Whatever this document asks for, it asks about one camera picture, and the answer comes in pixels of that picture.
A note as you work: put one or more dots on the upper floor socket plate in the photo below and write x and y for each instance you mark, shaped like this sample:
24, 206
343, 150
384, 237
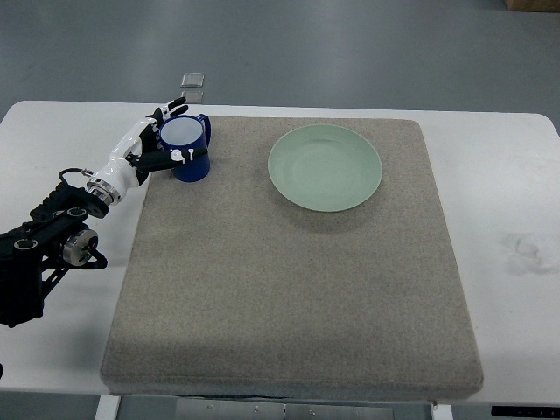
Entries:
192, 80

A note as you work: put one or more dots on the lower floor socket plate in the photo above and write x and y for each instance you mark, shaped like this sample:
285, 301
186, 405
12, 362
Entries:
193, 96

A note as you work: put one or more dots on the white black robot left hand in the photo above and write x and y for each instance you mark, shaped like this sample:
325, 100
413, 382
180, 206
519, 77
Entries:
138, 154

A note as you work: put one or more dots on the light green plate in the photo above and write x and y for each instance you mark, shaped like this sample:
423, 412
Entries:
325, 168

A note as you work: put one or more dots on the cardboard box corner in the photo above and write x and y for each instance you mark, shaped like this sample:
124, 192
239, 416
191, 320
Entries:
549, 6

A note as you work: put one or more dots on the black table control panel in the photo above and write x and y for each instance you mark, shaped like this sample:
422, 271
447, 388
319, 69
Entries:
526, 412

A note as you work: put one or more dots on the blue mug white inside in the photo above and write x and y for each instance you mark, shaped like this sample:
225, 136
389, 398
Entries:
191, 135

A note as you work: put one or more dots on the metal table frame bracket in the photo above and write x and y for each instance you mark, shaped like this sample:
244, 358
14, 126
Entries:
224, 409

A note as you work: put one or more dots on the floor socket plate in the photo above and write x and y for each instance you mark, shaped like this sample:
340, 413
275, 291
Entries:
193, 96
192, 80

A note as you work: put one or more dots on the beige felt mat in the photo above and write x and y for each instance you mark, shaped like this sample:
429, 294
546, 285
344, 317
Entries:
232, 290

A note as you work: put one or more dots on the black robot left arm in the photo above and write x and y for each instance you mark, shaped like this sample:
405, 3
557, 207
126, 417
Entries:
36, 255

